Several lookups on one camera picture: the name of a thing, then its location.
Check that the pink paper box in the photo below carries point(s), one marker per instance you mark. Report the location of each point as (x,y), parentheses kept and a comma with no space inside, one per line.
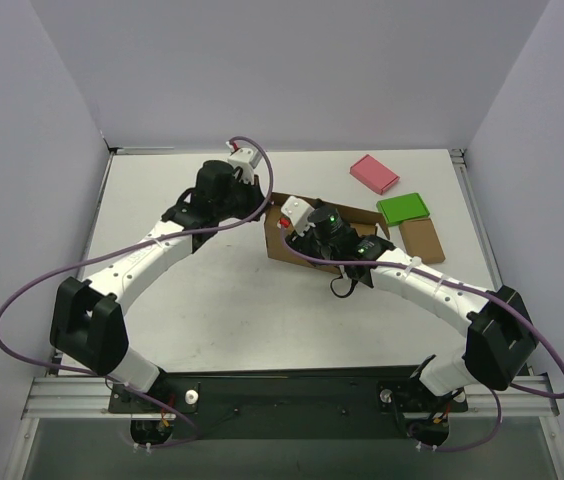
(373,174)

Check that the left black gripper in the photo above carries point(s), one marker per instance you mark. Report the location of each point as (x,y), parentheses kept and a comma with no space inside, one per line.
(254,191)

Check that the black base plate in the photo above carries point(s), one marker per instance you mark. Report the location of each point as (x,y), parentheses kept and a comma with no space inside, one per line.
(315,404)

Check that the green paper box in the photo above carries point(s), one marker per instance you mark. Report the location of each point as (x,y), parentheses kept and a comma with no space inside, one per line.
(399,209)

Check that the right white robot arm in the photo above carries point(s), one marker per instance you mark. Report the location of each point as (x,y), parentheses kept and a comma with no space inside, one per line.
(494,324)

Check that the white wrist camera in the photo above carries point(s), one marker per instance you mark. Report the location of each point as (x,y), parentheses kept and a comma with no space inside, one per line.
(295,213)
(245,159)

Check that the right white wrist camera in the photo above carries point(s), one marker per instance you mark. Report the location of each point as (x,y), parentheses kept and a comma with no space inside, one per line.
(295,213)

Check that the small brown cardboard box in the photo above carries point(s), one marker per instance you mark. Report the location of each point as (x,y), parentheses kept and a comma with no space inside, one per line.
(420,239)

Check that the aluminium frame rail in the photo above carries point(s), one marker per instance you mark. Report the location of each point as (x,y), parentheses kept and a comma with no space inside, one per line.
(230,307)

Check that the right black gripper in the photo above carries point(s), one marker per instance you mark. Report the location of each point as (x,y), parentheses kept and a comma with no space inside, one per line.
(295,240)

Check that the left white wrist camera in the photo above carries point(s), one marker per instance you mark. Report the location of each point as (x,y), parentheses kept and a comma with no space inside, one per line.
(245,159)

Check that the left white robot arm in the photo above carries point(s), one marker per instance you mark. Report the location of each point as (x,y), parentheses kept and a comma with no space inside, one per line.
(88,319)

